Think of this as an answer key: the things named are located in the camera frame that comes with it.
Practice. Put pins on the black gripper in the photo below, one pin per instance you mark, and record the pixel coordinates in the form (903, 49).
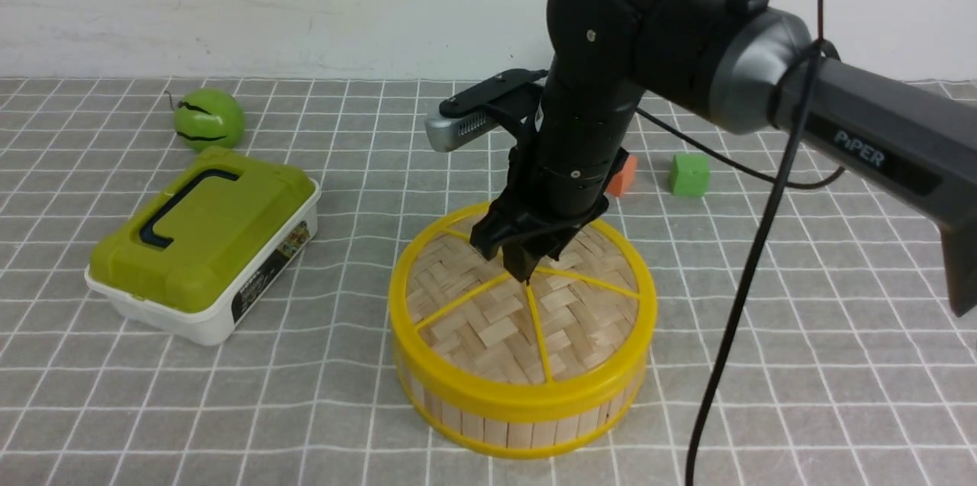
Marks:
(548, 198)

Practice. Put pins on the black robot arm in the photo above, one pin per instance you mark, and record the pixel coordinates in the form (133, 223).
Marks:
(741, 65)

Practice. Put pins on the yellow bamboo steamer lid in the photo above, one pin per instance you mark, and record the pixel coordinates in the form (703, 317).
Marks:
(521, 370)

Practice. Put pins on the orange cube block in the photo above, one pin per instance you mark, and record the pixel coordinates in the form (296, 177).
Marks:
(622, 181)

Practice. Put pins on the green cube block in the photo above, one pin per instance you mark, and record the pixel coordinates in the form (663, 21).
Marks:
(689, 175)

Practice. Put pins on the green lidded white box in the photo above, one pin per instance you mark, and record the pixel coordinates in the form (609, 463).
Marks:
(195, 259)

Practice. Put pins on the green toy apple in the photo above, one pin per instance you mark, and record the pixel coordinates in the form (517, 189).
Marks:
(208, 117)

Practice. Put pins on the grey grid tablecloth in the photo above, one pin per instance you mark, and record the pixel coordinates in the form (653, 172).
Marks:
(848, 370)

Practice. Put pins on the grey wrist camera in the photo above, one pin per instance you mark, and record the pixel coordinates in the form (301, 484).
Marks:
(509, 100)

